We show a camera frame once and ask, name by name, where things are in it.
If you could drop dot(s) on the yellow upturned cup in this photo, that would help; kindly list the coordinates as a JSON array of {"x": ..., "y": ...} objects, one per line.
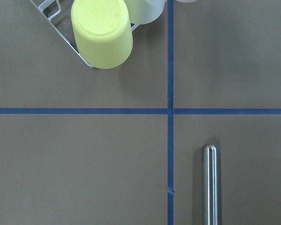
[{"x": 102, "y": 32}]

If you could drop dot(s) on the pale green upturned cup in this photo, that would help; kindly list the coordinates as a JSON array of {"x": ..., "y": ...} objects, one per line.
[{"x": 144, "y": 11}]

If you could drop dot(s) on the pink upturned cup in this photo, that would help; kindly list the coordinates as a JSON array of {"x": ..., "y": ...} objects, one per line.
[{"x": 186, "y": 1}]

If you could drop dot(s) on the steel muddler black tip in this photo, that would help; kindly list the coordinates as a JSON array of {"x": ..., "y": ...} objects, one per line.
[{"x": 210, "y": 185}]

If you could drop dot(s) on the white wire cup rack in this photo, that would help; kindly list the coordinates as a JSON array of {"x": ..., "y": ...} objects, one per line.
[{"x": 50, "y": 9}]

